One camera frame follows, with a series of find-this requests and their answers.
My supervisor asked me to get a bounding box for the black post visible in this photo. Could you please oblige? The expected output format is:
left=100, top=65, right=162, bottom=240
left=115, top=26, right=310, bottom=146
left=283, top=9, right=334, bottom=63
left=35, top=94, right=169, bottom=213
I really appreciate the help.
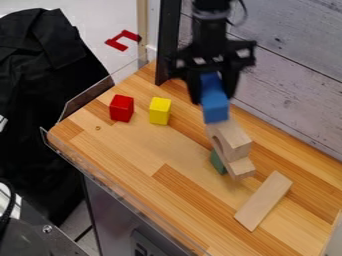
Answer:
left=153, top=0, right=185, bottom=87

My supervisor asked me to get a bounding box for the wooden arch block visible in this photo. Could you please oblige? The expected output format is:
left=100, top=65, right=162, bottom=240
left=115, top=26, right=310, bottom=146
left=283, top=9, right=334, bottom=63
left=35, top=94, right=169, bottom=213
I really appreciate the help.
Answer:
left=204, top=119, right=258, bottom=182

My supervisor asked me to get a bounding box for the black cloth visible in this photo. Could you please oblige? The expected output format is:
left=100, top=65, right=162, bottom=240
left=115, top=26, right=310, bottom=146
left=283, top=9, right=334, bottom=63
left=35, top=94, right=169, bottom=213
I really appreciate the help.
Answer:
left=0, top=7, right=115, bottom=228

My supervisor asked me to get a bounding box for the blue arch block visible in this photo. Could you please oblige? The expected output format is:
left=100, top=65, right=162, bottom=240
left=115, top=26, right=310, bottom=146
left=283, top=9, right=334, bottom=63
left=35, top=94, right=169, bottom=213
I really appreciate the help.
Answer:
left=199, top=71, right=232, bottom=125

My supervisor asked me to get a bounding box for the flat wooden plank block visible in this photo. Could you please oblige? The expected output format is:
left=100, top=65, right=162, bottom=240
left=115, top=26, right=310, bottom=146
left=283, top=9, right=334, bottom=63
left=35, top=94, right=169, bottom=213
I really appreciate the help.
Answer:
left=232, top=170, right=294, bottom=233

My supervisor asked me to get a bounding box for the red cube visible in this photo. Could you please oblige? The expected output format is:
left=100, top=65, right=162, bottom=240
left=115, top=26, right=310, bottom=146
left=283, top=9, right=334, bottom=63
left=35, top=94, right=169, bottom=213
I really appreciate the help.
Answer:
left=108, top=94, right=135, bottom=123

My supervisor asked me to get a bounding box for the yellow cube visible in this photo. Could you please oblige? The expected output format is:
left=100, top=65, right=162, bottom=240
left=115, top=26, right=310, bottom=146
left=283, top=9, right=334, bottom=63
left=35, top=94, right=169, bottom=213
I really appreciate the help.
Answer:
left=148, top=96, right=173, bottom=126

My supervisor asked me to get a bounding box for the green block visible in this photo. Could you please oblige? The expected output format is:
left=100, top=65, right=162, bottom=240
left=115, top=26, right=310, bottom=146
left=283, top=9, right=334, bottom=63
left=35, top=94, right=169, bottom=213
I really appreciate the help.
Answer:
left=209, top=148, right=229, bottom=176

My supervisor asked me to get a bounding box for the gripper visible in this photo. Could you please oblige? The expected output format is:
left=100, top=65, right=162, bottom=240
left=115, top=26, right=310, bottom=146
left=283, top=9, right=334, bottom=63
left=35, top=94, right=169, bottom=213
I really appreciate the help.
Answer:
left=166, top=39, right=260, bottom=106

